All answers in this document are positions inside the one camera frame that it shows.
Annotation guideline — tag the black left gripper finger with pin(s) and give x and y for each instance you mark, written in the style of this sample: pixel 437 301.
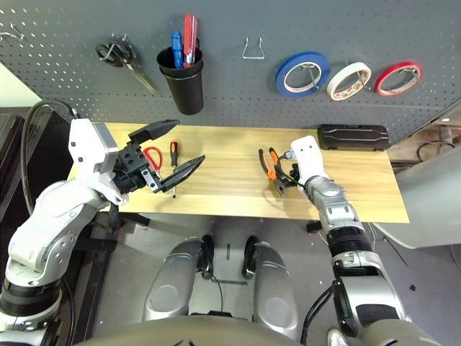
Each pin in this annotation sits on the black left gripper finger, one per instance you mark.
pixel 183 173
pixel 155 130

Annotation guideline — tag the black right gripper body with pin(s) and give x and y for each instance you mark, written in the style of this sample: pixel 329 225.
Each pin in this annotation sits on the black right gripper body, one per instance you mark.
pixel 294 172

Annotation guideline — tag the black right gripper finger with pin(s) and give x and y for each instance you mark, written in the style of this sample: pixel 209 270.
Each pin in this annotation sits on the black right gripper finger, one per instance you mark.
pixel 288 184

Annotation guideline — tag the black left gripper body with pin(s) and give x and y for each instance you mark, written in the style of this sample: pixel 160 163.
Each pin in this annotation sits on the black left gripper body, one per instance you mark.
pixel 131 169

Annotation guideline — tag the orange black pliers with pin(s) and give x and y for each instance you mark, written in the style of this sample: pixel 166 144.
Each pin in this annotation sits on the orange black pliers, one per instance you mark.
pixel 270 173

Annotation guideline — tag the orange black screwdriver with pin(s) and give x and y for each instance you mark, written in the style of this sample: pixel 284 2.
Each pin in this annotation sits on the orange black screwdriver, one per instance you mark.
pixel 174 151

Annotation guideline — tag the white tape roll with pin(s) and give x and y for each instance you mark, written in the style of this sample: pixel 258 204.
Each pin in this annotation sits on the white tape roll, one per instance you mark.
pixel 345 70

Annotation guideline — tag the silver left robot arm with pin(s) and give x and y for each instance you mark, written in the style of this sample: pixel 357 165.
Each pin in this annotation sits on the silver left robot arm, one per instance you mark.
pixel 54 216

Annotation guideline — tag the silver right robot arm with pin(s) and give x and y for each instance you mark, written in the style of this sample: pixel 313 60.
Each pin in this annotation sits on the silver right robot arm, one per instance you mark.
pixel 331 205

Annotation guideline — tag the dark grey pegboard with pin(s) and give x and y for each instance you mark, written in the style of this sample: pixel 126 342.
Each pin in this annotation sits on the dark grey pegboard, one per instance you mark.
pixel 72 72

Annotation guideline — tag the black cup holder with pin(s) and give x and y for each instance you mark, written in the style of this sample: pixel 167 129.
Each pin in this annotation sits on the black cup holder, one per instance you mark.
pixel 185 97

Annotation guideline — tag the black tool case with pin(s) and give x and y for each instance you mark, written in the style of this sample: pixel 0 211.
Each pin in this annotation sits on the black tool case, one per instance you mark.
pixel 353 138

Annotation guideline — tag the black plastic cup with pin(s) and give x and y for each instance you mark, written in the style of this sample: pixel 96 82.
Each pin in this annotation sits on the black plastic cup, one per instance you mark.
pixel 165 59

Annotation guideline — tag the black rolling cabinet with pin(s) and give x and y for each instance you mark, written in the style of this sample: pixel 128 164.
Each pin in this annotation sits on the black rolling cabinet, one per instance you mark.
pixel 50 151

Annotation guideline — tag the silver scissors peg hook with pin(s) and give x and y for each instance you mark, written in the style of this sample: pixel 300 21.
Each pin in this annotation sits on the silver scissors peg hook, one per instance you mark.
pixel 114 50

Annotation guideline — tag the short black floor tape strip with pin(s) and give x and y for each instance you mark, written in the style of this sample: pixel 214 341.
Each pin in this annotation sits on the short black floor tape strip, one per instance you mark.
pixel 228 252

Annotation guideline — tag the blue tape roll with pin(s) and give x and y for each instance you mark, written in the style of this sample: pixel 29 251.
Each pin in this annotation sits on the blue tape roll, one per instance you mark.
pixel 280 81

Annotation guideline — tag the silver right robot leg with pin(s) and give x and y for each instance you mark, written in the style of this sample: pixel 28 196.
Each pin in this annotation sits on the silver right robot leg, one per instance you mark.
pixel 273 288

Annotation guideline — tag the silver robot leg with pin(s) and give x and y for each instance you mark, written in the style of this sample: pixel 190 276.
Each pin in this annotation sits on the silver robot leg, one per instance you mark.
pixel 169 284
pixel 273 288

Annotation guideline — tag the silver left robot leg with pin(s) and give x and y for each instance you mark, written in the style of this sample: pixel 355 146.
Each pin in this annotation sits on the silver left robot leg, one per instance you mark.
pixel 169 284

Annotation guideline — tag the long black floor tape strip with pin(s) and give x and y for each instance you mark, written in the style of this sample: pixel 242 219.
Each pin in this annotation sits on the long black floor tape strip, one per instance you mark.
pixel 230 282

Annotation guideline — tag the black ribbed hard case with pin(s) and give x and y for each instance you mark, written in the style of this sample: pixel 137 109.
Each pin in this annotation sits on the black ribbed hard case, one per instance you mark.
pixel 7 162

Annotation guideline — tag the light grey side table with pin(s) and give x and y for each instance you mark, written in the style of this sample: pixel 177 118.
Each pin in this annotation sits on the light grey side table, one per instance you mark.
pixel 425 202

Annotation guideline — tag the red tape roll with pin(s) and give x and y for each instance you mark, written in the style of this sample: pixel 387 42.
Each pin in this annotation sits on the red tape roll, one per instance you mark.
pixel 387 70

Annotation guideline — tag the white bystander shoe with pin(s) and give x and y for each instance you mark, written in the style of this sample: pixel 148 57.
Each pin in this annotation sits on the white bystander shoe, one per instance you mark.
pixel 335 339

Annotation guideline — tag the grey robot torso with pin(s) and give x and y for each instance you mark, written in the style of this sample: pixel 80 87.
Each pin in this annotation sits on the grey robot torso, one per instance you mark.
pixel 198 335

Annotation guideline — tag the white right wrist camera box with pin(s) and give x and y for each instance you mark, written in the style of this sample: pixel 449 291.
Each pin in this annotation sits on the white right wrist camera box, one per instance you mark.
pixel 309 158

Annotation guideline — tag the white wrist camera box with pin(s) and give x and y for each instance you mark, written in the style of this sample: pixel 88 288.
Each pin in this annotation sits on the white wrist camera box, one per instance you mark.
pixel 309 158
pixel 84 144

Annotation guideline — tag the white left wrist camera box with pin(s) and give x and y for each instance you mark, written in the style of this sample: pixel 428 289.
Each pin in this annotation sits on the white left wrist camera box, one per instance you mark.
pixel 84 144

